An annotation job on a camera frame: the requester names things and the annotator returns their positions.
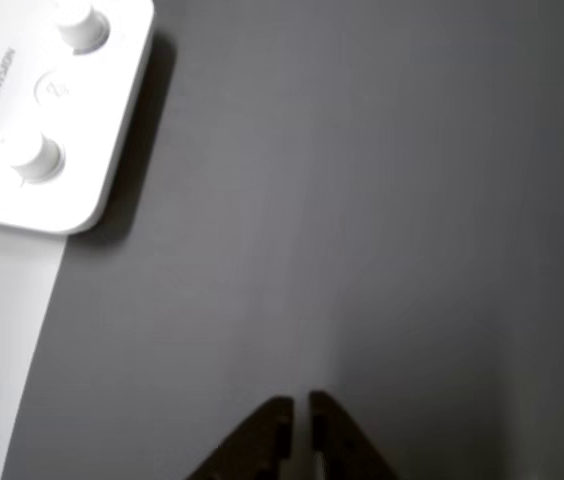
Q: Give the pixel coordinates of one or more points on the grey table mat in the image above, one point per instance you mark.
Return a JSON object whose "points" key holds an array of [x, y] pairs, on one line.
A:
{"points": [[362, 200]]}

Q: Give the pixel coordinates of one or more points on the white device with knobs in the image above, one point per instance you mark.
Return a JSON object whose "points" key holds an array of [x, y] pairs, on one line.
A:
{"points": [[87, 125]]}

